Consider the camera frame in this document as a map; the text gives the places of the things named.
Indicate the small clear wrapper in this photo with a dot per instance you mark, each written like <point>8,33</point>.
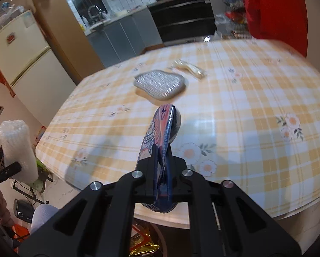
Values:
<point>189,68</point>

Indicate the chrome faucet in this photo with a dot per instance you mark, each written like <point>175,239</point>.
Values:
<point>94,12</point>

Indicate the white bubble wrap roll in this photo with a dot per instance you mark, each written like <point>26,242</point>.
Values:
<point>15,144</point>

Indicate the yellow checked tablecloth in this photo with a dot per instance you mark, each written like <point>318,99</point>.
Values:
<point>243,112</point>

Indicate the black built-in oven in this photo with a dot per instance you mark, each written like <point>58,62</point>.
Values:
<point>181,16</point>

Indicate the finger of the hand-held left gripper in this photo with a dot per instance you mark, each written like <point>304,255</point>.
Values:
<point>11,170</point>

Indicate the clear bags on refrigerator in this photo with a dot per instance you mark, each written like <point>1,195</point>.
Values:
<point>7,13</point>

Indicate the blue pink printed packet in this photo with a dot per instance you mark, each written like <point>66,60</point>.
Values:
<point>160,128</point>

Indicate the green white package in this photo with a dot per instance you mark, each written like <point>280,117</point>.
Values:
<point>41,176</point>

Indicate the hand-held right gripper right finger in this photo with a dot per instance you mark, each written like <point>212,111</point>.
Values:
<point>177,179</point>

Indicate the grey round appliance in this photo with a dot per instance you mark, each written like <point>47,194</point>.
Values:
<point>23,210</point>

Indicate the red paper wall decoration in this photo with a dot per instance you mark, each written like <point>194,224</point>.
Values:
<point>6,81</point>

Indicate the clear plastic bag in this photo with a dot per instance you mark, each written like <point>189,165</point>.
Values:
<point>218,26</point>

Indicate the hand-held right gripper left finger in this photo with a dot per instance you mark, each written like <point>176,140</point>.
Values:
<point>146,179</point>

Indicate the red hanging apron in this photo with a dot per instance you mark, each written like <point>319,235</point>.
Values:
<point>275,13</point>

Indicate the silver glitter pouch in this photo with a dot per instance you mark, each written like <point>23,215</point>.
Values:
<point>160,84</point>

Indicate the grey lower cabinets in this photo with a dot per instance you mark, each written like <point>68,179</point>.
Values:
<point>122,37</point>

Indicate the cream refrigerator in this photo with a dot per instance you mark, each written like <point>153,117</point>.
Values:
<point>23,56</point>

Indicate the gold wrapper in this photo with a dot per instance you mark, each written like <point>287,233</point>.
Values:
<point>144,249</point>

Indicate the person's left hand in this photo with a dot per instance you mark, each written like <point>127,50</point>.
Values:
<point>3,214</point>

